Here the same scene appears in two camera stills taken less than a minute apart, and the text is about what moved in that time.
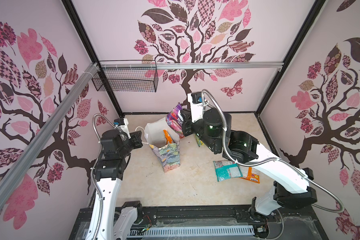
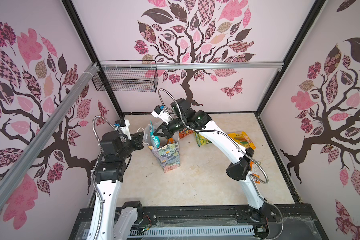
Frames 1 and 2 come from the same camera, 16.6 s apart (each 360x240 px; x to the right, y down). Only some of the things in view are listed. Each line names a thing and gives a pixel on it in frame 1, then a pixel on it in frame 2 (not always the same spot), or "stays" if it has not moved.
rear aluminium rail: [191, 66] stays
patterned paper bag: [168, 154] stays
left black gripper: [135, 136] stays
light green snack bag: [199, 141] stays
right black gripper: [188, 123] to [165, 131]
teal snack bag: [225, 169] to [154, 140]
